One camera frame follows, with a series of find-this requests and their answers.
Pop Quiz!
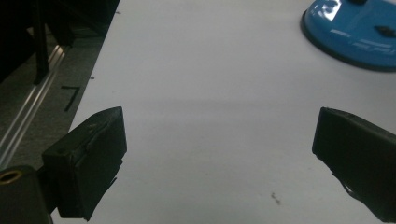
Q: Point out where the blue round base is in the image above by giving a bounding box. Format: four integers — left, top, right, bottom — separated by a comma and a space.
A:
300, 0, 396, 73

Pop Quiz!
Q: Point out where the black stand leg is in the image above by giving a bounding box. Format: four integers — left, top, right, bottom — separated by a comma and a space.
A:
31, 0, 50, 86

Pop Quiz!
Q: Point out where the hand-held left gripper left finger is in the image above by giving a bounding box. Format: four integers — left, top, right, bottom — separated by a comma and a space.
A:
41, 105, 128, 222

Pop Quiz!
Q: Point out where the metal rail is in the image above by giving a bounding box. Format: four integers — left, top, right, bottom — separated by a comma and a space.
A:
0, 44, 67, 172

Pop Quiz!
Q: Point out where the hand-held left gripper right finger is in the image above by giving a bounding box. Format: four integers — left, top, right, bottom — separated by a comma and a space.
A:
311, 106, 396, 224

